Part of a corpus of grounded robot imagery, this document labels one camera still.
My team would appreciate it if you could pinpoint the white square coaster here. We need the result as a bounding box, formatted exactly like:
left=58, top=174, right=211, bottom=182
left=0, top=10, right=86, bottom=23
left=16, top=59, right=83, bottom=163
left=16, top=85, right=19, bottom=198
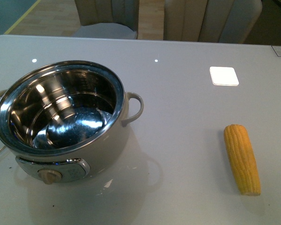
left=209, top=67, right=239, bottom=86

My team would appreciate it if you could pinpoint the right beige upholstered chair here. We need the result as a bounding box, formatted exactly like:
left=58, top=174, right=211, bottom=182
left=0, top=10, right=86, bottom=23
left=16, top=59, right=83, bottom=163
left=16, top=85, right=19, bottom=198
left=163, top=0, right=262, bottom=44

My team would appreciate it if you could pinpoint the yellow corn cob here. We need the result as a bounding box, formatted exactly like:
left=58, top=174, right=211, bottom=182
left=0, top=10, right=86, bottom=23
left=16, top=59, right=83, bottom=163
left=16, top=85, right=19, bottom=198
left=223, top=124, right=261, bottom=196

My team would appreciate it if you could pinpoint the left beige upholstered chair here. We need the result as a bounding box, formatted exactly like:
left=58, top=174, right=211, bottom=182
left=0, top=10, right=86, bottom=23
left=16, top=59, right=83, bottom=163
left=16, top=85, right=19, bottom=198
left=73, top=0, right=140, bottom=39

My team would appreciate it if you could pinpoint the beige upholstered chair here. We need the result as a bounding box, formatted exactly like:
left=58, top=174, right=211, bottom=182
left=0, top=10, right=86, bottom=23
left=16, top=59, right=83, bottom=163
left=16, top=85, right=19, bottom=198
left=73, top=0, right=140, bottom=39
left=163, top=0, right=262, bottom=44

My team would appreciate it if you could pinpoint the beige electric cooking pot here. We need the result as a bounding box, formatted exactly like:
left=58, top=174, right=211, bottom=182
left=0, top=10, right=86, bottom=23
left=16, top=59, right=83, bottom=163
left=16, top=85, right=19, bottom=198
left=0, top=60, right=144, bottom=184

